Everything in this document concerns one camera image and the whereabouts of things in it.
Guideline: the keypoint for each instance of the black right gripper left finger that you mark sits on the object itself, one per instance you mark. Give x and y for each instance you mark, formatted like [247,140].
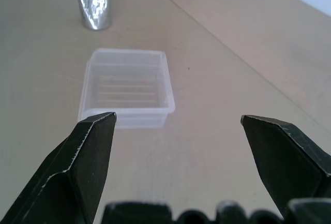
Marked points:
[77,162]

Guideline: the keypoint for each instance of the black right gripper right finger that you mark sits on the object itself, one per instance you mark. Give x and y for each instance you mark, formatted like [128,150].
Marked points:
[284,156]

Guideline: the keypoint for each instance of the clear plastic square container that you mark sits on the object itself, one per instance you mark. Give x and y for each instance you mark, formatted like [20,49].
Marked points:
[126,89]

